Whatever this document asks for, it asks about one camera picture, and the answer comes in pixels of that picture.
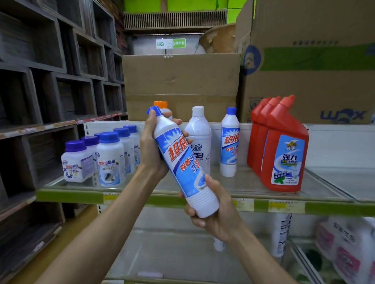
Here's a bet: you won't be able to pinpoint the green-edged glass shelf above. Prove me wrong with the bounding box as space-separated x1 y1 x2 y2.
35 158 356 216

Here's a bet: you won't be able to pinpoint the white gondola shelving unit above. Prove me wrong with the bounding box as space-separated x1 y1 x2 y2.
78 115 375 284

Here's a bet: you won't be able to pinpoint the wooden slatted rail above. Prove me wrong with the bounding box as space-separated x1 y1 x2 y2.
123 5 228 33

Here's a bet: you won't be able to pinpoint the white bottles with white caps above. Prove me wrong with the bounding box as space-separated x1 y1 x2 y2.
182 106 213 176

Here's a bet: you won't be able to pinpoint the dark wooden cubby shelving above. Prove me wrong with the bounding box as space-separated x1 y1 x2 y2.
0 0 131 284

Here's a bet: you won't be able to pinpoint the person's right hand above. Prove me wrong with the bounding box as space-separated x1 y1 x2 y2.
176 174 245 244

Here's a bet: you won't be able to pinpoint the green-edged metal shelf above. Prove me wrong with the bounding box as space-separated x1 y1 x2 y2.
304 166 375 218
100 226 332 284

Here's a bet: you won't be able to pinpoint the cardboard box with green stripe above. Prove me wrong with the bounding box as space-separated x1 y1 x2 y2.
232 0 375 128

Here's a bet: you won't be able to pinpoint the person's left forearm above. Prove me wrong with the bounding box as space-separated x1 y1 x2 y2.
34 164 172 284

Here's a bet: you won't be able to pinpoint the person's left hand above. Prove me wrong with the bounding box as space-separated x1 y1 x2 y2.
138 109 194 184

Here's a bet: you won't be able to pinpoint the white bottles with pink labels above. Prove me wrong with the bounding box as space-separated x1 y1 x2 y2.
313 216 375 284

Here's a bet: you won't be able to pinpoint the brown woven basket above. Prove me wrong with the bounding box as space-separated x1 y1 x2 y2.
199 22 237 55

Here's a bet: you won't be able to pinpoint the plain cardboard box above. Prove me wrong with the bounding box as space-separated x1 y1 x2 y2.
120 49 242 125

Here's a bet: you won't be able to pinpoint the yellow price tag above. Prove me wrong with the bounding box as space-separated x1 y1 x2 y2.
103 192 120 205
268 199 306 215
231 198 255 212

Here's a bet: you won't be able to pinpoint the person's right forearm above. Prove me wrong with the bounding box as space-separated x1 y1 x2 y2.
225 227 314 284

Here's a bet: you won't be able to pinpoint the green and white hanging sign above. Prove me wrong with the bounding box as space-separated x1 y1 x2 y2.
155 37 187 50

